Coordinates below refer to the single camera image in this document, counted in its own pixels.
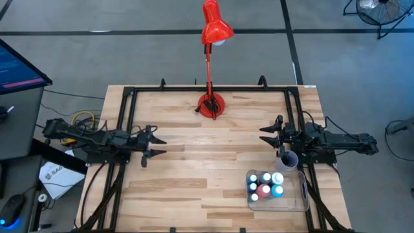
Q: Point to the white printed paper sheet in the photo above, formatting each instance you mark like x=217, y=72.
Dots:
x=58, y=181

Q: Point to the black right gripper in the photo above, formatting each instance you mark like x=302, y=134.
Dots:
x=292, y=136

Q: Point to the clear plastic bin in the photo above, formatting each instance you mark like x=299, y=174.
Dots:
x=296, y=200

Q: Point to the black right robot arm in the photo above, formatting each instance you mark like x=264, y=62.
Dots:
x=349, y=140

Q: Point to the large red paint bottle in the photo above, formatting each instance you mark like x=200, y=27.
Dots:
x=264, y=190

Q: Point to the grey equipment leg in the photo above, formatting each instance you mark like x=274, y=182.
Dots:
x=404, y=126

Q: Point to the purple plastic cup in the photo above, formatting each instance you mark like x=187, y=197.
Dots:
x=278, y=165

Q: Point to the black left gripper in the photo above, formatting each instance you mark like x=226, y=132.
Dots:
x=139, y=140

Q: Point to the small dark blue paint bottle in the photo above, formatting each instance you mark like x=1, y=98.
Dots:
x=252, y=187

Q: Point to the large light blue paint bottle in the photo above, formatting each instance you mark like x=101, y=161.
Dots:
x=277, y=191

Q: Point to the red desk lamp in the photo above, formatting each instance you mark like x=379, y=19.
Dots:
x=213, y=29

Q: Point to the small light blue paint bottle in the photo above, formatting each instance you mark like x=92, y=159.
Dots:
x=253, y=178

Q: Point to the grey desk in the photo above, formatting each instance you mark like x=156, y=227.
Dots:
x=19, y=129

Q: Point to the black floor fan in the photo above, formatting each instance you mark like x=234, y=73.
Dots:
x=381, y=13

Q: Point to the black side table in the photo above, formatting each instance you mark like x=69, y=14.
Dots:
x=58, y=157

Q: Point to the black aluminium table frame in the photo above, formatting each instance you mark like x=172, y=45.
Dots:
x=181, y=88

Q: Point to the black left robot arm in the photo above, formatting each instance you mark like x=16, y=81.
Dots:
x=97, y=139

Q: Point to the white tape roll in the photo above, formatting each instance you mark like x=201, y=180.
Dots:
x=39, y=197

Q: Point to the computer monitor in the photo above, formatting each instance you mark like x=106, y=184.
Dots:
x=16, y=71

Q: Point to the black computer mouse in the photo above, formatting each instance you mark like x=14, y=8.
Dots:
x=11, y=210

